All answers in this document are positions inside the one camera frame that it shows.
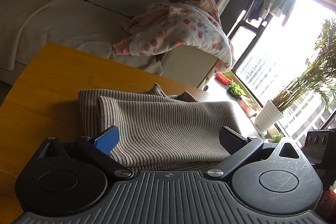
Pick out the potted bamboo plant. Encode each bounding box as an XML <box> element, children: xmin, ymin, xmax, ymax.
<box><xmin>252</xmin><ymin>18</ymin><xmax>335</xmax><ymax>136</ymax></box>

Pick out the beige cardboard box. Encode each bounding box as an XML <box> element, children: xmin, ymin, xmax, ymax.
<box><xmin>161</xmin><ymin>46</ymin><xmax>218</xmax><ymax>89</ymax></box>

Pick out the green vegetable plate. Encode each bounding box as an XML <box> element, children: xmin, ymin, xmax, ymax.
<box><xmin>228</xmin><ymin>82</ymin><xmax>246</xmax><ymax>99</ymax></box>

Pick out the floral pink blanket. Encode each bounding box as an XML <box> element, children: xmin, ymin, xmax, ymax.
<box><xmin>113</xmin><ymin>0</ymin><xmax>235</xmax><ymax>77</ymax></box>

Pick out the white sofa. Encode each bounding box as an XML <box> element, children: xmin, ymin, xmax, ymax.
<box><xmin>1</xmin><ymin>0</ymin><xmax>169</xmax><ymax>85</ymax></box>

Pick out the red bowl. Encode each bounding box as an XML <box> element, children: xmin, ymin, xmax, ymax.
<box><xmin>215</xmin><ymin>73</ymin><xmax>233</xmax><ymax>86</ymax></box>

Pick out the beige striped sweater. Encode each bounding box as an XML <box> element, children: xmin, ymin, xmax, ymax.
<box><xmin>78</xmin><ymin>84</ymin><xmax>241</xmax><ymax>173</ymax></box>

